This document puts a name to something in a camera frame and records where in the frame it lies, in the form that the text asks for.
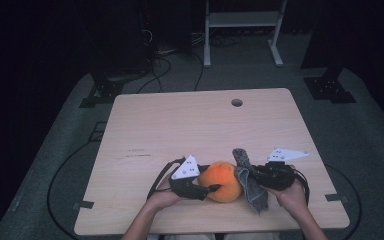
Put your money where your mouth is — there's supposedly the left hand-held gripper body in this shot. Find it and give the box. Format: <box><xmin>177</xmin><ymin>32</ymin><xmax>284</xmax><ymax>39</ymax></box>
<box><xmin>168</xmin><ymin>154</ymin><xmax>212</xmax><ymax>202</ymax></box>

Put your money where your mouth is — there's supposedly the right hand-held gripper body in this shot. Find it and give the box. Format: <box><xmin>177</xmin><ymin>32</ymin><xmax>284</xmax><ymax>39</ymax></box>
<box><xmin>259</xmin><ymin>147</ymin><xmax>311</xmax><ymax>192</ymax></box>

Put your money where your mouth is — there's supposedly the orange plush toy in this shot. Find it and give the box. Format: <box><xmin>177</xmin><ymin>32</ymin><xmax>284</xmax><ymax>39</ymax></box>
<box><xmin>197</xmin><ymin>160</ymin><xmax>244</xmax><ymax>204</ymax></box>

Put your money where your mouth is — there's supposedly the grey cloth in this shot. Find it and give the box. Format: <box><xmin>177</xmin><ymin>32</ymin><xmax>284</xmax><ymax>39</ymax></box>
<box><xmin>231</xmin><ymin>147</ymin><xmax>270</xmax><ymax>215</ymax></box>

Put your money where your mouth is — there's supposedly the person's left hand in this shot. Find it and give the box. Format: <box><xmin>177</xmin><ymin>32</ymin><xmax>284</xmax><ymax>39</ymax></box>
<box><xmin>145</xmin><ymin>171</ymin><xmax>185</xmax><ymax>212</ymax></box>

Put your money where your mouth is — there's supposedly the person's right hand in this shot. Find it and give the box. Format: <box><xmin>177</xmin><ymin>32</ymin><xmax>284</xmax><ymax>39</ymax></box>
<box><xmin>268</xmin><ymin>164</ymin><xmax>311</xmax><ymax>222</ymax></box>

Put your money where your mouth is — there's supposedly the grey tape strip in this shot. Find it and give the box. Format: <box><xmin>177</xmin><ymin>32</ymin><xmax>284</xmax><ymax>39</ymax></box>
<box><xmin>72</xmin><ymin>200</ymin><xmax>95</xmax><ymax>211</ymax></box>
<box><xmin>324</xmin><ymin>193</ymin><xmax>350</xmax><ymax>205</ymax></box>

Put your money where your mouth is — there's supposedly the black stand base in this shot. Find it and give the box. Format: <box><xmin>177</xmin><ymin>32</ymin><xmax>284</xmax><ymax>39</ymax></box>
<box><xmin>302</xmin><ymin>66</ymin><xmax>358</xmax><ymax>105</ymax></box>
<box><xmin>78</xmin><ymin>71</ymin><xmax>125</xmax><ymax>109</ymax></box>

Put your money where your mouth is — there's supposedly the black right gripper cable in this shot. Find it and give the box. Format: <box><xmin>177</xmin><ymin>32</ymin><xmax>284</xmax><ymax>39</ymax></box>
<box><xmin>293</xmin><ymin>168</ymin><xmax>311</xmax><ymax>206</ymax></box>

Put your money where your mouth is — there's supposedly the black floor cable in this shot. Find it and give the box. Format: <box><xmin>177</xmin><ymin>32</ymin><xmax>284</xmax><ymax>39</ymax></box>
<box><xmin>324</xmin><ymin>163</ymin><xmax>363</xmax><ymax>240</ymax></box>
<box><xmin>46</xmin><ymin>140</ymin><xmax>96</xmax><ymax>240</ymax></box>

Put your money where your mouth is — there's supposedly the bundle of black cables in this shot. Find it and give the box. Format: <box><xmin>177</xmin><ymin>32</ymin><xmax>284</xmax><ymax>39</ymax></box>
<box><xmin>135</xmin><ymin>28</ymin><xmax>244</xmax><ymax>95</ymax></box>

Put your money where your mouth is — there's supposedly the white metal frame stand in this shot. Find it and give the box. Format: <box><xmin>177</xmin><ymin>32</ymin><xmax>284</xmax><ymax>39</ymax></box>
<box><xmin>203</xmin><ymin>0</ymin><xmax>288</xmax><ymax>69</ymax></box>

